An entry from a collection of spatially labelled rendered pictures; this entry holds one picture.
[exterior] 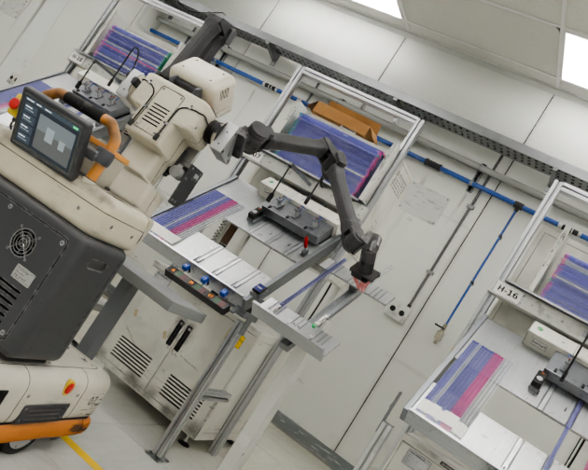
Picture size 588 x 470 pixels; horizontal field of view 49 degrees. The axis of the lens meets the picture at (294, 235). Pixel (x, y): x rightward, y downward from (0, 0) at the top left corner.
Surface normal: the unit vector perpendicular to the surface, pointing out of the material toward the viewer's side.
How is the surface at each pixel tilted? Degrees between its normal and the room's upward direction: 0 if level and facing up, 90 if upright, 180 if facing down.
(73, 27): 90
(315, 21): 90
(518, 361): 45
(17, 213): 90
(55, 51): 90
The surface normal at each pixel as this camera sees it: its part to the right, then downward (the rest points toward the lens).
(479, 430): 0.15, -0.80
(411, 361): -0.32, -0.28
